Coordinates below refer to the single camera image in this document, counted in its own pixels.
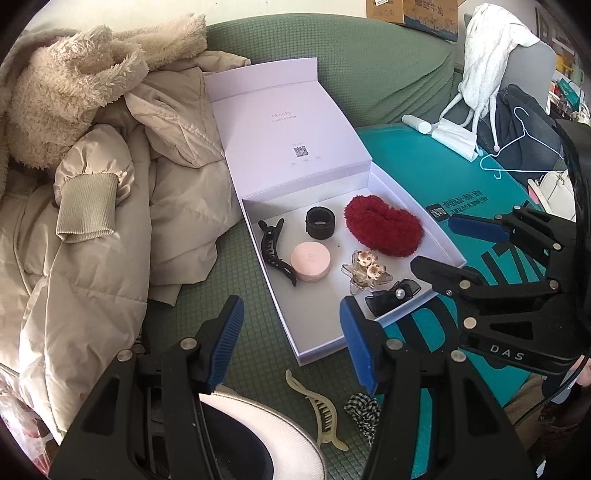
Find beige puffer coat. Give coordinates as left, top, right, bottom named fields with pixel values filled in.
left=0, top=48, right=252, bottom=446

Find white tube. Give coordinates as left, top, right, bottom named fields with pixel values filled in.
left=402, top=114, right=435, bottom=136

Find pink round compact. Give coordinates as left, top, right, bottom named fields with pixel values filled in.
left=290, top=241, right=332, bottom=283

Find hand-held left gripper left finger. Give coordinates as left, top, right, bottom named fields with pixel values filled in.
left=48, top=295, right=245, bottom=480

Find green sofa cover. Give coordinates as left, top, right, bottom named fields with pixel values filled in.
left=139, top=16, right=465, bottom=480

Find red plastic bag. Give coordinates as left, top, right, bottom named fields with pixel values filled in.
left=0, top=364, right=61, bottom=467

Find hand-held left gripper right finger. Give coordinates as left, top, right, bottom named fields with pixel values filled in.
left=339, top=295, right=546, bottom=480

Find teal printed mailer bag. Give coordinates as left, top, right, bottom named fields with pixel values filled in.
left=355, top=122, right=555, bottom=480

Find shelf with colourful boxes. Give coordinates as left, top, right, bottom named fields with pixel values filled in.
left=547, top=46, right=591, bottom=121

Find white knitted garment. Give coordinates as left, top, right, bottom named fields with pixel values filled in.
left=438, top=2, right=541, bottom=155

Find cream hair claw clip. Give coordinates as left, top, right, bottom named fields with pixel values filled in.
left=285, top=369, right=349, bottom=450

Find open cardboard box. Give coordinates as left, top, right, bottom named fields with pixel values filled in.
left=366, top=0, right=460, bottom=42

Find white hat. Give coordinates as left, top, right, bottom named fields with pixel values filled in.
left=152, top=385, right=326, bottom=480

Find dark brown fuzzy garment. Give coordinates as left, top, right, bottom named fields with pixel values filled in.
left=503, top=397, right=591, bottom=480

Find black ring hair band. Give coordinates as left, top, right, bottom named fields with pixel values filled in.
left=305, top=207, right=335, bottom=240

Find light blue clothes hanger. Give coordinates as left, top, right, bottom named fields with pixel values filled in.
left=479, top=106, right=566, bottom=180

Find white handbag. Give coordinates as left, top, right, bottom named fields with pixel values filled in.
left=526, top=168, right=578, bottom=220

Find black bow hair clip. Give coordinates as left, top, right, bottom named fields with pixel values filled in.
left=365, top=278, right=422, bottom=317

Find red fluffy scrunchie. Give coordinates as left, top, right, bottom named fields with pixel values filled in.
left=344, top=195, right=424, bottom=258

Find black hair claw clip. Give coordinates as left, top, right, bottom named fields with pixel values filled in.
left=257, top=218, right=298, bottom=288

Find white lidded gift box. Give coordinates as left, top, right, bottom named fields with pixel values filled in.
left=204, top=56, right=467, bottom=367

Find clear flower hair clip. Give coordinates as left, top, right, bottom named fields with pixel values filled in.
left=342, top=249, right=394, bottom=296

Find cream fleece jacket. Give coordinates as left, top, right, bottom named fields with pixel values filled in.
left=0, top=13, right=208, bottom=171

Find black white gingham scrunchie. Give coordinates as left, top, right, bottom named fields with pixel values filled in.
left=344, top=392, right=384, bottom=448

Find white tissue pack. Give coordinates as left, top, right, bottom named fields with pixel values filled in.
left=431, top=117, right=478, bottom=162

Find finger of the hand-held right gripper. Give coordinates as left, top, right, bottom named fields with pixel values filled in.
left=448, top=203, right=578, bottom=264
left=410, top=255, right=578, bottom=342

